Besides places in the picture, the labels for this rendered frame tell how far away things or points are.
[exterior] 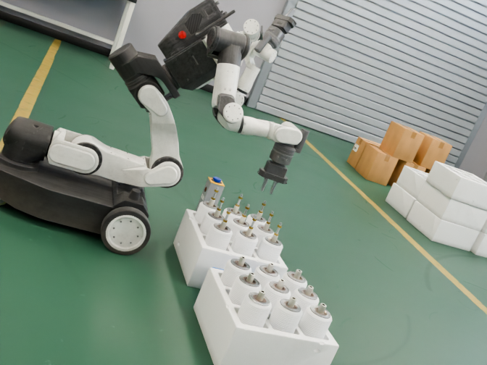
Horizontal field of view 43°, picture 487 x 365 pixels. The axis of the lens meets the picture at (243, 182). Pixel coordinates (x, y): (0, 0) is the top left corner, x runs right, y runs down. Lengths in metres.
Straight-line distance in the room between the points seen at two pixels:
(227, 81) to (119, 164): 0.63
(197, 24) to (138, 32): 4.89
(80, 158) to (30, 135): 0.21
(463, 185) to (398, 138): 1.46
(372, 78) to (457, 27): 1.27
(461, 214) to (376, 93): 3.45
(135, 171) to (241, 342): 0.98
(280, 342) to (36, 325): 0.76
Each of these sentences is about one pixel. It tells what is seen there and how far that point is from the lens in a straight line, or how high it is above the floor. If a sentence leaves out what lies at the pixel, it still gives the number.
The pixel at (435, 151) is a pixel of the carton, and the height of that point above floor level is 0.49.
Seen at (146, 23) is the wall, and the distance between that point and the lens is 7.42.
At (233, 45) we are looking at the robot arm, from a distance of 2.39.
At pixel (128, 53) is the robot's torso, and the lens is 2.57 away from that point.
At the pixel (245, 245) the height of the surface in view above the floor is 0.22.
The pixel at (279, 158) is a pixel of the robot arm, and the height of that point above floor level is 0.61.
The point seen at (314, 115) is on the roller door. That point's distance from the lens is 7.92.
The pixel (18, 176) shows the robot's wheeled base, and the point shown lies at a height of 0.17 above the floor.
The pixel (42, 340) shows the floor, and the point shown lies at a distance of 1.96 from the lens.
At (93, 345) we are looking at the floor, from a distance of 1.99.
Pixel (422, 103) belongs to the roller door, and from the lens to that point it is 8.49.
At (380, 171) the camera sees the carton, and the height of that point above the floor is 0.12.
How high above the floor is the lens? 1.09
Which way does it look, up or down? 15 degrees down
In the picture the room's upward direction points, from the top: 22 degrees clockwise
